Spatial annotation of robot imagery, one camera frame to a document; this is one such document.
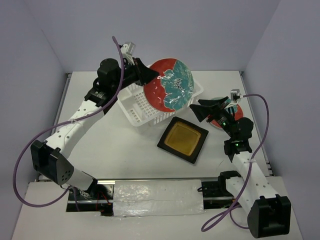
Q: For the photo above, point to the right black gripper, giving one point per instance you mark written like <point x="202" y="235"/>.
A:
<point x="202" y="111"/>

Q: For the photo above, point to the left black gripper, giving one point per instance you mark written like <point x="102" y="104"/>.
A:
<point x="144" y="73"/>

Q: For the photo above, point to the large red teal round plate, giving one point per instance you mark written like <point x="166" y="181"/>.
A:
<point x="171" y="90"/>

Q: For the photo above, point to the small red teal round plate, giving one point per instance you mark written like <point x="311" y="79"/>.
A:
<point x="234" y="110"/>

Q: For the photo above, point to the yellow square black-rimmed plate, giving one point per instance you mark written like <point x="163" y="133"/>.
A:
<point x="182" y="136"/>

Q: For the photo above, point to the teal square black-rimmed plate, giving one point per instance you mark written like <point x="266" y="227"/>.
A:
<point x="200" y="147"/>

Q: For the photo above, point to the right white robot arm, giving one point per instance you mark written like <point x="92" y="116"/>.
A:
<point x="268" y="213"/>

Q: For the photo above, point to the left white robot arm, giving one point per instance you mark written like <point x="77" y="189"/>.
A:
<point x="50" y="157"/>

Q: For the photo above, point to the white plastic dish rack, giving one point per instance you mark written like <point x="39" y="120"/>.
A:
<point x="140" y="113"/>

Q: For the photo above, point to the white foam cover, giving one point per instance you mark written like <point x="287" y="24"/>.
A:
<point x="157" y="198"/>

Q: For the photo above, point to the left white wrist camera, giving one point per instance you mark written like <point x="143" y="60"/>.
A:
<point x="127" y="50"/>

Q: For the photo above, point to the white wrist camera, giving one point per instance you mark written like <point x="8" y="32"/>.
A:
<point x="235" y="97"/>
<point x="127" y="50"/>

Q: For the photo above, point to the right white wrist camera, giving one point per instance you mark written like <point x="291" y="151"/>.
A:
<point x="235" y="97"/>

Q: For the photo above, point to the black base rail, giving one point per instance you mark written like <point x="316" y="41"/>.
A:
<point x="214" y="197"/>

